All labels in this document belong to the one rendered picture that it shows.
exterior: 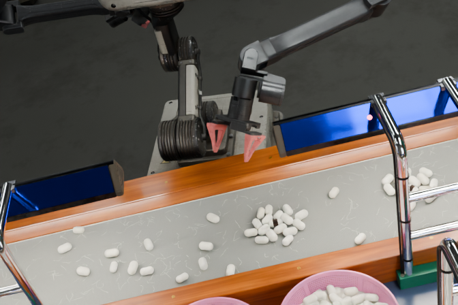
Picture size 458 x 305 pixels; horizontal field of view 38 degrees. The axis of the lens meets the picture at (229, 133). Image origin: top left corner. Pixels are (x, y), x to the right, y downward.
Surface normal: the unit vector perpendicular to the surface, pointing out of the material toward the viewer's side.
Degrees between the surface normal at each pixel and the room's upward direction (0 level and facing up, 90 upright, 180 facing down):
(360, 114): 58
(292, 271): 0
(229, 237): 0
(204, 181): 0
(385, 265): 90
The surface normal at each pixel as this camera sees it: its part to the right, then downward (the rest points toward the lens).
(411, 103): -0.01, 0.12
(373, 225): -0.21, -0.75
